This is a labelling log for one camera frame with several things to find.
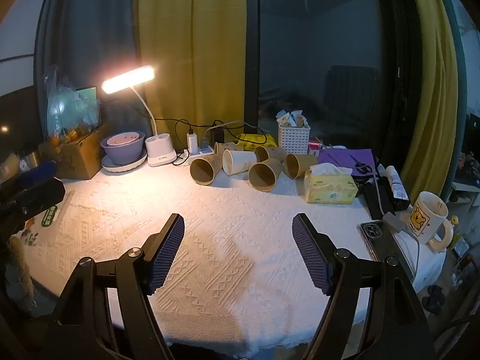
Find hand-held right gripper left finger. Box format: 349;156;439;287
41;213;185;360

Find bunch of sachets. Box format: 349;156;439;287
276;109;309;128

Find green sticker label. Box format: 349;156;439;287
40;204;62;228

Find white desk lamp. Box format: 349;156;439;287
101;65;177;167

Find black cable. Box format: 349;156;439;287
154;117;278;166

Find black window post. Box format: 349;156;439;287
244;0;262;130

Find cardboard box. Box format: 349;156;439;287
38;122;113;181

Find yellow packet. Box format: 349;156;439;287
236;133;279;149

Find white cable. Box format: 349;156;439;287
373;174;421;274

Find white plate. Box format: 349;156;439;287
101;148;148;174

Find black scissors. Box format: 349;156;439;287
349;154;374;175

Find white paper cup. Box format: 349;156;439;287
222;149;257;176

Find pink bowl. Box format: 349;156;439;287
107;132;142;147

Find grey power adapter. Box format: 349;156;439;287
382;212;406;234

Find white tube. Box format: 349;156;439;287
384;165;410;202

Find white textured tablecloth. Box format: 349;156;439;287
11;150;448;350

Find green box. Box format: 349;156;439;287
74;87;99;103

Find yellow curtain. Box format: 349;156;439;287
132;0;249;147
400;0;460;193

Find yellow tissue pack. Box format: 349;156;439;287
304;163;359;205

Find black box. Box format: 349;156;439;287
361;177;395;220

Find black slippers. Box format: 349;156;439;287
421;284;448;316

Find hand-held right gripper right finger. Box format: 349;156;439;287
292;213;439;360

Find purple bowl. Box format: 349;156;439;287
100;131;146;166

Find clear plastic bag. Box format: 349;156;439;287
45;65;102;139

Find white power strip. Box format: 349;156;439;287
180;146;215;160

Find smartphone in clear case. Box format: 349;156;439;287
359;219;418;283

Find white bear print mug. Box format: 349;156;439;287
407;191;454;253

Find white slotted basket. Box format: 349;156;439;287
277;121;311;155

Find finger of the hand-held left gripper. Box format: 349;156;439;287
0;178;67;233
15;160;58;187

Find brown paper cup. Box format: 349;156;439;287
283;153;319;179
248;157;284;192
214;142;241;155
254;145;287;163
189;154;224;186

